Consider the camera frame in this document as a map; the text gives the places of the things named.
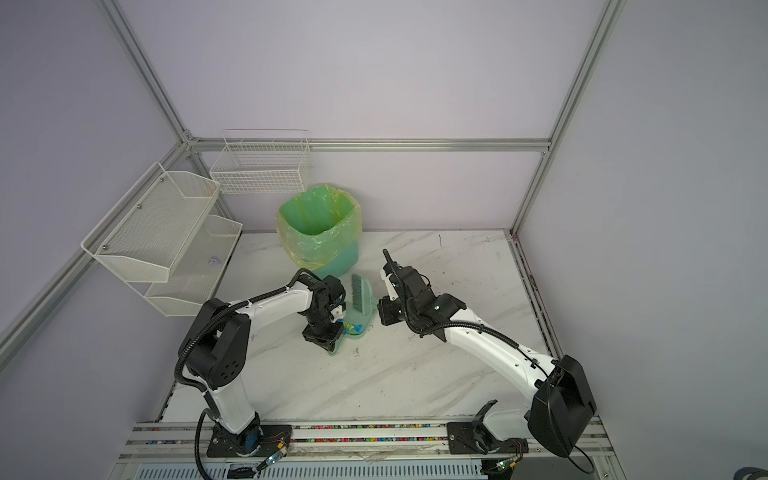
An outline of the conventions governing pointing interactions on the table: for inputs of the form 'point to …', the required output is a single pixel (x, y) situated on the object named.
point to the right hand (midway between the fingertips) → (377, 304)
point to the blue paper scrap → (358, 329)
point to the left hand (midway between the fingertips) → (328, 349)
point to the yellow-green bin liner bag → (318, 224)
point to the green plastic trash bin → (347, 261)
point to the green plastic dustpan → (355, 324)
